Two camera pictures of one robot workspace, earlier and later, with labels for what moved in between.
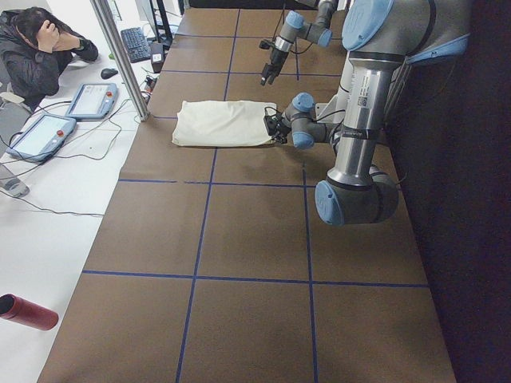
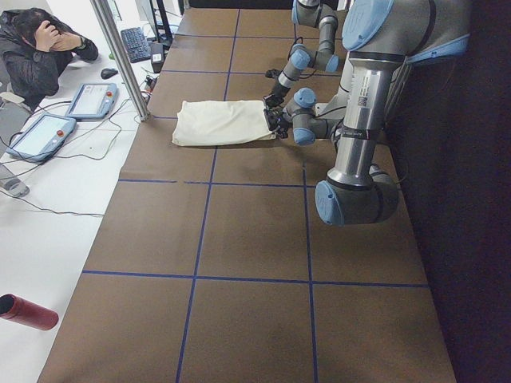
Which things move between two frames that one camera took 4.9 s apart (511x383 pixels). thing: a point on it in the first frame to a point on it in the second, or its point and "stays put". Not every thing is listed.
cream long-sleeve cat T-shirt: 223,123 stays put
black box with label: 156,51 stays put
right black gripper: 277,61 to 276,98
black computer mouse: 106,73 stays put
